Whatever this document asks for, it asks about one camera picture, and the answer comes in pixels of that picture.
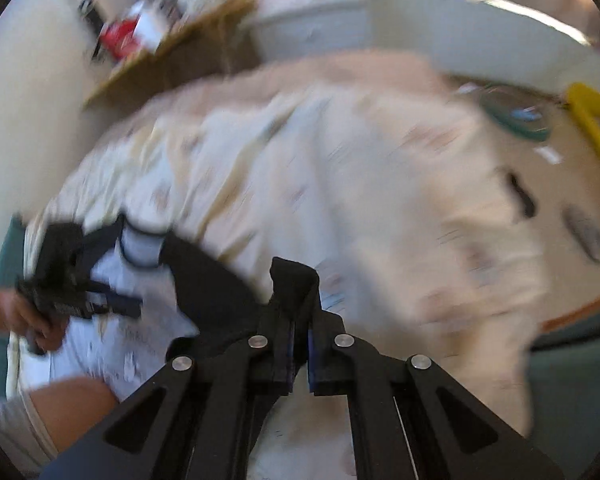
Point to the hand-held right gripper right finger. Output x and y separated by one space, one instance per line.
325 360

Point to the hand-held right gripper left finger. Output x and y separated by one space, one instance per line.
280 355

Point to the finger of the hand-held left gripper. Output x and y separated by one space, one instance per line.
102 240
120 305

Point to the black and white shirt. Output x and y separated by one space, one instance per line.
220 290

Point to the person's left hand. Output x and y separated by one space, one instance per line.
45 332

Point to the person's bare leg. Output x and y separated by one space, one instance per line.
75 410

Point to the cream printed blanket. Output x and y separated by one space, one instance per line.
355 210

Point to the grey shorts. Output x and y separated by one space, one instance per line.
15 430

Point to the wooden desk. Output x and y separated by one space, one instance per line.
180 55

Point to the red packets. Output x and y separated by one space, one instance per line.
120 40

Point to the teal headboard with orange stripe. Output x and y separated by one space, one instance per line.
575 385

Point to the dark slipper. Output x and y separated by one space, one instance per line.
521 195

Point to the peach bed sheet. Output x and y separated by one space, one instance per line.
330 70

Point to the grey slipper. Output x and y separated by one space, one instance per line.
586 235

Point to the white dresser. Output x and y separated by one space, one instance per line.
310 30

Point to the round teal dish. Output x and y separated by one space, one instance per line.
515 117

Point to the white low partition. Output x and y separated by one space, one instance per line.
480 35

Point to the yellow plastic stool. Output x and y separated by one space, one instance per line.
595 120

